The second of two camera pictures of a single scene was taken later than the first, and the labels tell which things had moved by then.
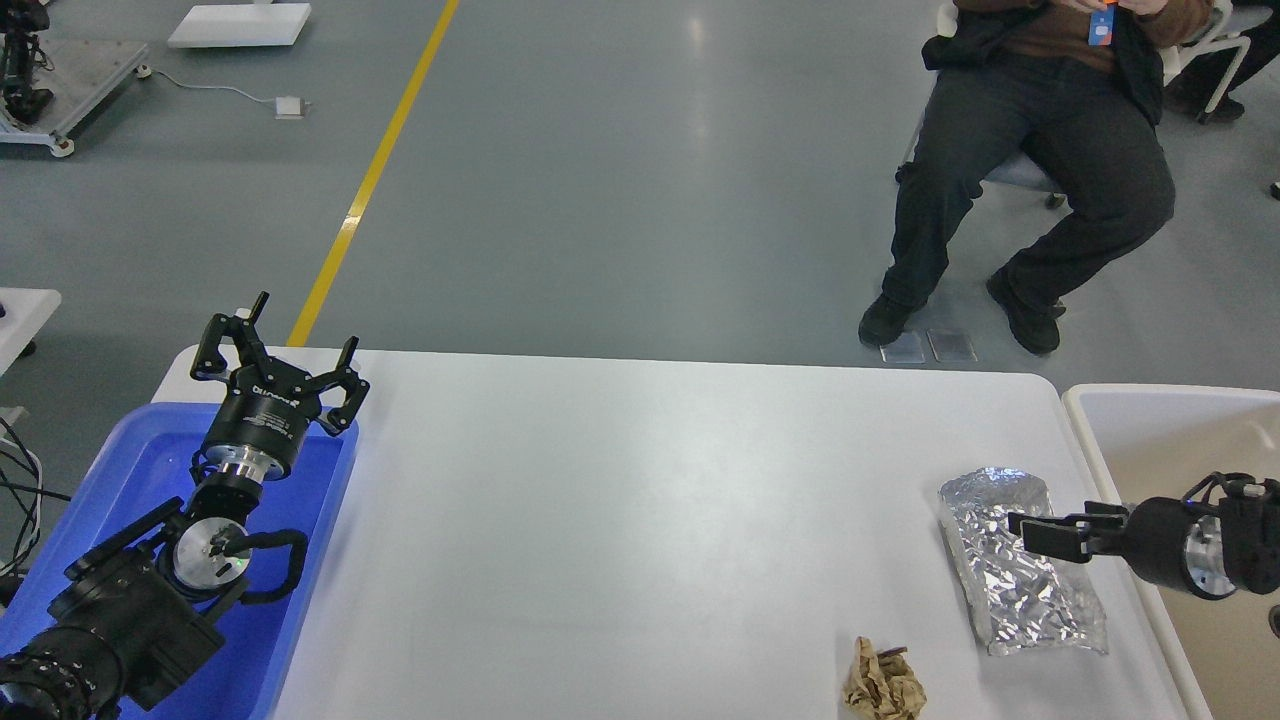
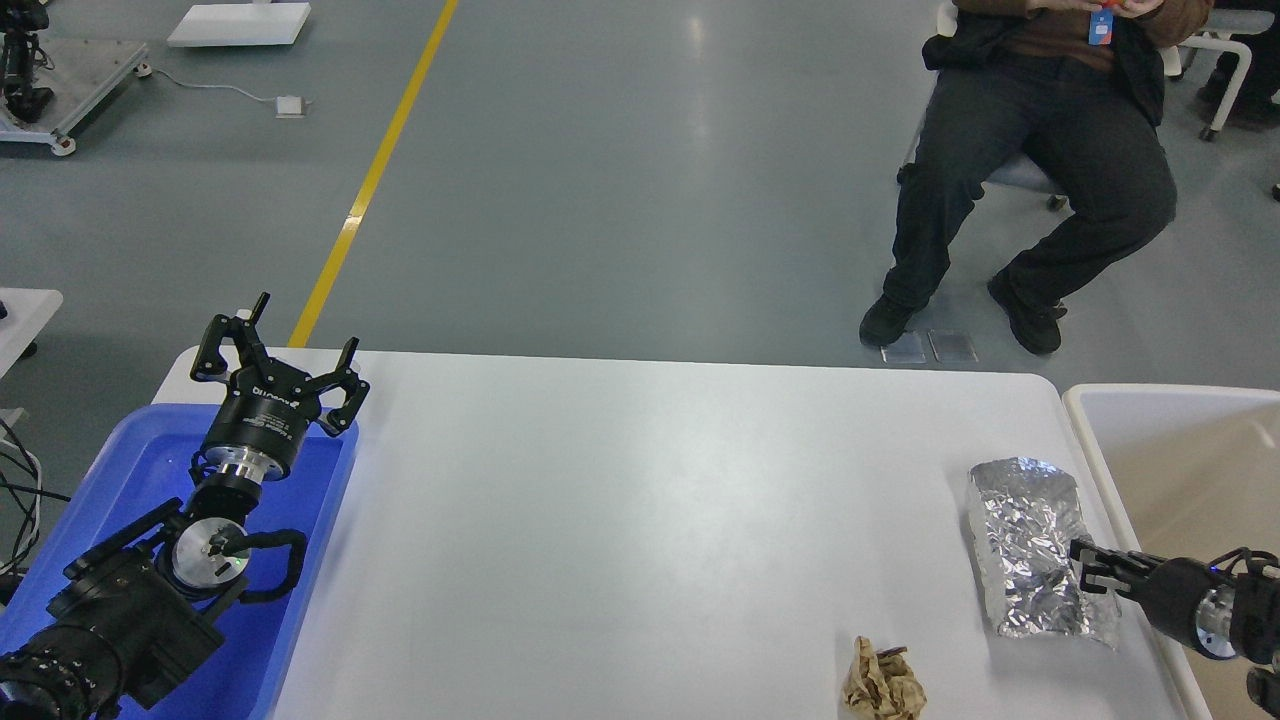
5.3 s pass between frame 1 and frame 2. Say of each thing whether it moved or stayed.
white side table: stayed
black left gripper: stayed
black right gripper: moved
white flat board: stayed
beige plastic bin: stayed
